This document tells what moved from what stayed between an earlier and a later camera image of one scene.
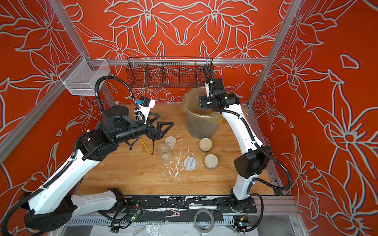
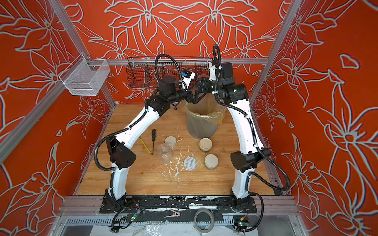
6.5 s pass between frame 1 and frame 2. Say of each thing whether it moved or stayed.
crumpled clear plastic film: stayed
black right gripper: moved
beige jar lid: stayed
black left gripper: moved
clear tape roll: stayed
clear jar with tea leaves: stayed
